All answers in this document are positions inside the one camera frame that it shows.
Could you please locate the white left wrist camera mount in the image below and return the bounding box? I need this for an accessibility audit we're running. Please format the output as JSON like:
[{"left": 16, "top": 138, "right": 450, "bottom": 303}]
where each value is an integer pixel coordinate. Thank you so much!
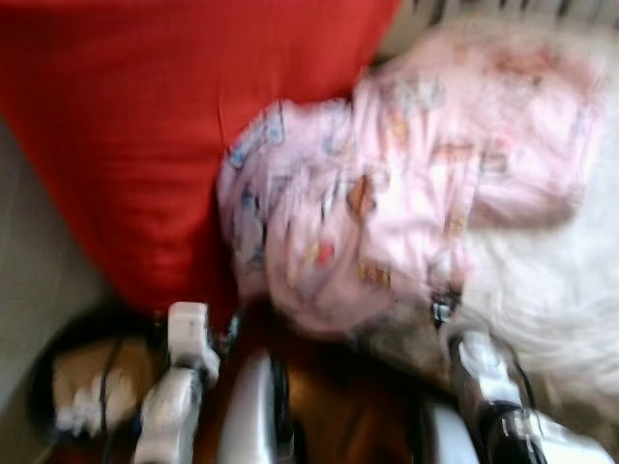
[{"left": 166, "top": 302, "right": 220, "bottom": 374}]

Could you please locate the big red beanbag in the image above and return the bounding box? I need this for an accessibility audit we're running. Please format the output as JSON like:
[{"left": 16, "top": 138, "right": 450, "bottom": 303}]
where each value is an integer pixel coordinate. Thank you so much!
[{"left": 0, "top": 0, "right": 404, "bottom": 317}]

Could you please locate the white crumpled paper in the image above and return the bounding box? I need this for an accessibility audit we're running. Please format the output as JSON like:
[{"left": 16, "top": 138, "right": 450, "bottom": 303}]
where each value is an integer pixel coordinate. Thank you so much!
[{"left": 56, "top": 387, "right": 129, "bottom": 435}]

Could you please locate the round black bin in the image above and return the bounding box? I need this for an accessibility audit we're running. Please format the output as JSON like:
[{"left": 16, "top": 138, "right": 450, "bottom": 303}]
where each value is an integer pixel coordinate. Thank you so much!
[{"left": 27, "top": 304, "right": 172, "bottom": 448}]

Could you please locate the grey pleated curtain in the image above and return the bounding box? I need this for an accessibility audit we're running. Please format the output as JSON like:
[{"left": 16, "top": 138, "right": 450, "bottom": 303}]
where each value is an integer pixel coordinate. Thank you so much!
[{"left": 406, "top": 0, "right": 619, "bottom": 25}]

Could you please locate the brown cardboard box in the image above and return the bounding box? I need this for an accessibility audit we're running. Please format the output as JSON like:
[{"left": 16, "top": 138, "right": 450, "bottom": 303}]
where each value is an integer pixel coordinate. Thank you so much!
[{"left": 53, "top": 338, "right": 162, "bottom": 417}]

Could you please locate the beige floral bed sheet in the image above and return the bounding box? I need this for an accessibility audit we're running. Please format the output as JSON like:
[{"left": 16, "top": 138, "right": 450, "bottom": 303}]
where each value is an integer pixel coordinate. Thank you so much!
[{"left": 368, "top": 10, "right": 619, "bottom": 457}]

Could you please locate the pink cartoon print blanket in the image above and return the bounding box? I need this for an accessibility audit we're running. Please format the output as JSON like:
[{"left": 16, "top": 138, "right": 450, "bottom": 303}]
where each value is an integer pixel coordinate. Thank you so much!
[{"left": 218, "top": 24, "right": 616, "bottom": 341}]

